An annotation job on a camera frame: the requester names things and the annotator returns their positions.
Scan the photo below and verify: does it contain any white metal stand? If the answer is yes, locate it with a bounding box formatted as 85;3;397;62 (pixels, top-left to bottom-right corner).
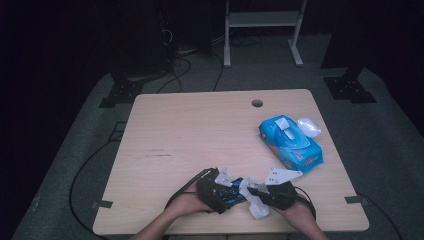
223;0;308;68

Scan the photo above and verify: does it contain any black and blue oblong device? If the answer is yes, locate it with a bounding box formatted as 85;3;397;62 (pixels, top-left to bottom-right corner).
219;177;248;208

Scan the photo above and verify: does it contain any blue wet wipes pack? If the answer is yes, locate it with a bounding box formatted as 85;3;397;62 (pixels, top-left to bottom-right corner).
258;114;324;174

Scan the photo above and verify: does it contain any grey tape strip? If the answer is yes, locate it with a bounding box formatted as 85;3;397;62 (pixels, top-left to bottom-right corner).
91;199;114;210
344;195;370;205

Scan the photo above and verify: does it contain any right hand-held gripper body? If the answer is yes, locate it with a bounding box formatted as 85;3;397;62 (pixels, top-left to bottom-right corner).
258;168;304;211

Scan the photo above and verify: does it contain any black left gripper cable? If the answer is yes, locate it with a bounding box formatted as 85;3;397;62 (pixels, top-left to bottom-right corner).
164;167;216;210

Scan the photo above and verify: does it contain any black wire floor frame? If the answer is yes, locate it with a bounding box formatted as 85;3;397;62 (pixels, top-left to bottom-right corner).
108;121;128;143

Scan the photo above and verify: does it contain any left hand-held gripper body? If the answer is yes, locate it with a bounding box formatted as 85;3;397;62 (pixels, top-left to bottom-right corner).
195;167;234;215

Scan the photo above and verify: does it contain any black floor cable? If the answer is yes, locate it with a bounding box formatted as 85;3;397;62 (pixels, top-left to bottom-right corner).
68;139;118;236
210;52;224;93
156;56;193;94
356;191;405;240

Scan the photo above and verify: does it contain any person's left hand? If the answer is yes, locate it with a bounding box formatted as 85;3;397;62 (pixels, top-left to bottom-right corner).
165;190;214;220

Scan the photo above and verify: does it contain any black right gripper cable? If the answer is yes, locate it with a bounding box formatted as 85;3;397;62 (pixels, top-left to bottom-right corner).
294;185;318;222

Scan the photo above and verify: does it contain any translucent white oval lid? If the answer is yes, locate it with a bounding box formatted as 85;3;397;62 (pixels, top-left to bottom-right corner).
297;116;322;139

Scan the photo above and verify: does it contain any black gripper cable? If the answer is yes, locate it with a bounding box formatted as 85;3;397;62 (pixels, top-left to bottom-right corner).
164;167;216;210
294;185;318;222

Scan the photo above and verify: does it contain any black stand base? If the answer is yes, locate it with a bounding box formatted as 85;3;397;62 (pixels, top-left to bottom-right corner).
323;68;378;104
99;77;145;109

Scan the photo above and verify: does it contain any white wet wipe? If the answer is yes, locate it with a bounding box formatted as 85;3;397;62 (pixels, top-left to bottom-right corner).
274;117;295;140
238;178;271;221

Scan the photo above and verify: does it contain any person's right hand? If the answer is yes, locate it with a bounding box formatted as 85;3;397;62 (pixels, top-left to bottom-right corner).
276;199;317;232

